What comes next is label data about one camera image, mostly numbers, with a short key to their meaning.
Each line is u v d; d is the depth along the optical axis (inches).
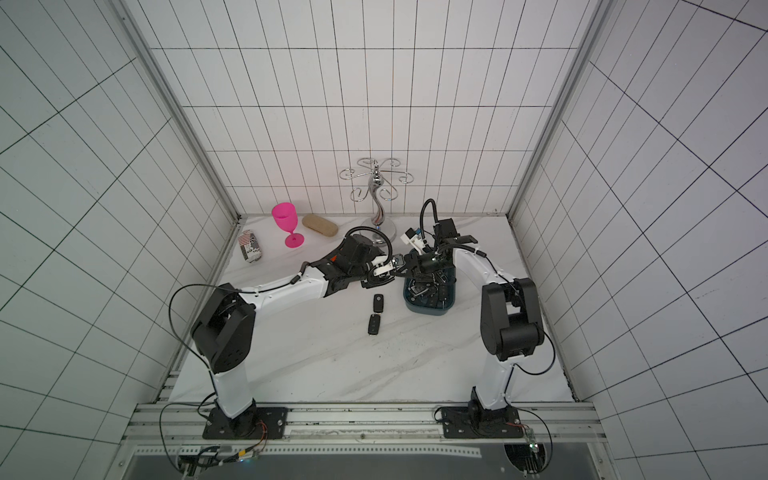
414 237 32.6
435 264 30.6
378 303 37.1
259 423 28.0
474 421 25.9
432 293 37.5
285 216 39.5
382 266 29.8
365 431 28.6
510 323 19.2
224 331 18.7
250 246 41.9
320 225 45.0
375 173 36.2
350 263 26.9
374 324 35.3
